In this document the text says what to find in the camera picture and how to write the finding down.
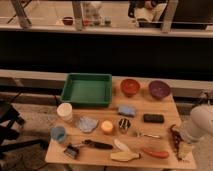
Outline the green plastic tray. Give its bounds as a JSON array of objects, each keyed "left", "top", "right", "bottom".
[{"left": 61, "top": 73, "right": 112, "bottom": 107}]

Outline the purple bowl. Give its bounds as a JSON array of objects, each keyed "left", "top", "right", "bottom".
[{"left": 148, "top": 80, "right": 171, "bottom": 100}]

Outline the black binder clip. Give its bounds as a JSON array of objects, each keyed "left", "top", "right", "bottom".
[{"left": 64, "top": 145, "right": 79, "bottom": 159}]

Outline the white paper cup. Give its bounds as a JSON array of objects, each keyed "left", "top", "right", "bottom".
[{"left": 57, "top": 103, "right": 73, "bottom": 122}]

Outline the small metal cup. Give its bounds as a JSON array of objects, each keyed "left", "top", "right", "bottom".
[{"left": 118, "top": 118, "right": 131, "bottom": 133}]

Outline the metal spoon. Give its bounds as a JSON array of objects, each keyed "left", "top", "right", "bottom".
[{"left": 135, "top": 132, "right": 162, "bottom": 139}]

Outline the blue sponge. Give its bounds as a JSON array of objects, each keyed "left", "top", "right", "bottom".
[{"left": 118, "top": 105, "right": 136, "bottom": 117}]

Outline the black rectangular block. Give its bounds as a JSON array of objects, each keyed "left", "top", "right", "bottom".
[{"left": 143, "top": 114, "right": 164, "bottom": 123}]

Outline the blue plastic cup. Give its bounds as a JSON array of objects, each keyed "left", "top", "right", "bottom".
[{"left": 50, "top": 126, "right": 66, "bottom": 143}]

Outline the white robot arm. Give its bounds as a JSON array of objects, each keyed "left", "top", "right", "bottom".
[{"left": 178, "top": 105, "right": 213, "bottom": 159}]

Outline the white spatula piece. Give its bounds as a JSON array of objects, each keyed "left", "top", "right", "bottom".
[{"left": 114, "top": 139, "right": 131, "bottom": 152}]

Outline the background person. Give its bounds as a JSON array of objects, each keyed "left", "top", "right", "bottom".
[{"left": 128, "top": 0, "right": 167, "bottom": 22}]

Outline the background red bowl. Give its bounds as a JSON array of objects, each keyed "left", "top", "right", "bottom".
[{"left": 62, "top": 17, "right": 73, "bottom": 26}]

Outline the crumpled blue grey cloth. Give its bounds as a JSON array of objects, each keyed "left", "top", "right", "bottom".
[{"left": 76, "top": 116, "right": 99, "bottom": 133}]

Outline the black chair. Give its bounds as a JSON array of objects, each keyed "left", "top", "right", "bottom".
[{"left": 0, "top": 93, "right": 49, "bottom": 160}]

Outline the dark red grape bunch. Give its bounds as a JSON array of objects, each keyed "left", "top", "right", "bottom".
[{"left": 170, "top": 124, "right": 183, "bottom": 160}]

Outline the orange carrot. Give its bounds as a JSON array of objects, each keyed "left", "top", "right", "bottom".
[{"left": 141, "top": 147, "right": 169, "bottom": 159}]

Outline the black handled brush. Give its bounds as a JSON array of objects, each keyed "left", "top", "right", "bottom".
[{"left": 82, "top": 139, "right": 113, "bottom": 150}]

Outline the orange round fruit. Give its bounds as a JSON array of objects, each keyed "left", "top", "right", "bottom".
[{"left": 101, "top": 120, "right": 114, "bottom": 134}]

